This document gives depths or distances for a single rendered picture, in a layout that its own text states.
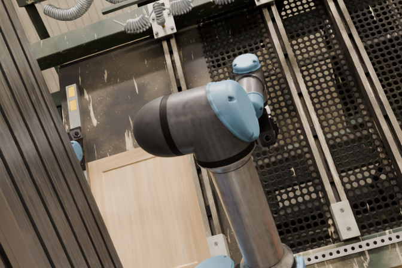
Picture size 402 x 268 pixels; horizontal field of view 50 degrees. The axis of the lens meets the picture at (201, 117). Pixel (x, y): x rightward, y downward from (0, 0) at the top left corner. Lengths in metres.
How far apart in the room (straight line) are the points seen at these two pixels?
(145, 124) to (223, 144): 0.14
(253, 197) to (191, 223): 0.90
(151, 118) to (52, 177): 0.20
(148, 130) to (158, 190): 1.01
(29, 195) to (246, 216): 0.41
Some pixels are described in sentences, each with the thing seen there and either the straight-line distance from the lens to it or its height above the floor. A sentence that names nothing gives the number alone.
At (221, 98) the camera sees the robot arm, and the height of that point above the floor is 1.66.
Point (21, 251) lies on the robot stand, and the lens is 0.59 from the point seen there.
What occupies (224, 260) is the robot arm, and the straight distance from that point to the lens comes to 1.02.
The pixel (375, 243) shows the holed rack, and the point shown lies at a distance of 1.63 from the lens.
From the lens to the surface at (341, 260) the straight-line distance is 1.62.
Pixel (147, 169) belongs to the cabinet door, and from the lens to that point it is 1.80.
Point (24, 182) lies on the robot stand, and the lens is 0.61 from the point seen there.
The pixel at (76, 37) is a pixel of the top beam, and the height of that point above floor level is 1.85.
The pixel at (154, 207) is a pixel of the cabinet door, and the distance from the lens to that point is 1.76.
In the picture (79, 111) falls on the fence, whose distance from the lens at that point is 2.00.
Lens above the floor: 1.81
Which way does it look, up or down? 14 degrees down
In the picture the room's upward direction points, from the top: 18 degrees counter-clockwise
